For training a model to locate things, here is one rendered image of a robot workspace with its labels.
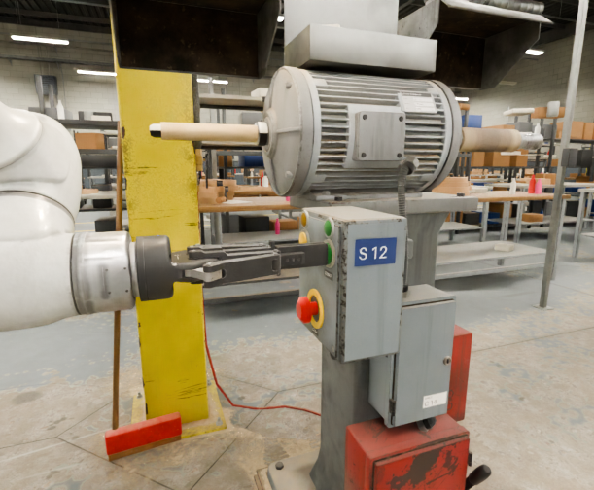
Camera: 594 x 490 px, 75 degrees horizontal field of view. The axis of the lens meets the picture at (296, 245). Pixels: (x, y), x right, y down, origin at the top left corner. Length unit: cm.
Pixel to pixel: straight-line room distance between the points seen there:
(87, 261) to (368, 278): 33
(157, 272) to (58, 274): 9
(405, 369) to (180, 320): 117
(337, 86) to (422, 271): 43
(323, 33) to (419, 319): 57
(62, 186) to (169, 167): 114
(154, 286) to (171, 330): 135
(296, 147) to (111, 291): 41
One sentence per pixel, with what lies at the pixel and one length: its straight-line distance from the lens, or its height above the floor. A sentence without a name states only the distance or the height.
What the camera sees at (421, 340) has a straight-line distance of 82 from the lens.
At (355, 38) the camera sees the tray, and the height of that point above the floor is 142.
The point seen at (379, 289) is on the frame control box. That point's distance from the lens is 54.
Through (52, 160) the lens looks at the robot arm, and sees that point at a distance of 53.
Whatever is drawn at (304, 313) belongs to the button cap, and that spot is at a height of 98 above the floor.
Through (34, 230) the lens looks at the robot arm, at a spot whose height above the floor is 112.
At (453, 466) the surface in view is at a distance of 102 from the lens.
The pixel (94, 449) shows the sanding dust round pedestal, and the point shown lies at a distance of 205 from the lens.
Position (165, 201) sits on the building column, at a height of 104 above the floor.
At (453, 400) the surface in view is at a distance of 110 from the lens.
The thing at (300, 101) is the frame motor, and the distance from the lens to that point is 72.
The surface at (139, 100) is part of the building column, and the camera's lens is 167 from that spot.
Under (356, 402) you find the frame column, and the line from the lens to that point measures 95.
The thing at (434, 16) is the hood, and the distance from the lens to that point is 102.
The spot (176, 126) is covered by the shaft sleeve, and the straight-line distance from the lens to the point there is 77.
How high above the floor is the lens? 119
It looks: 12 degrees down
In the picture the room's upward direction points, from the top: straight up
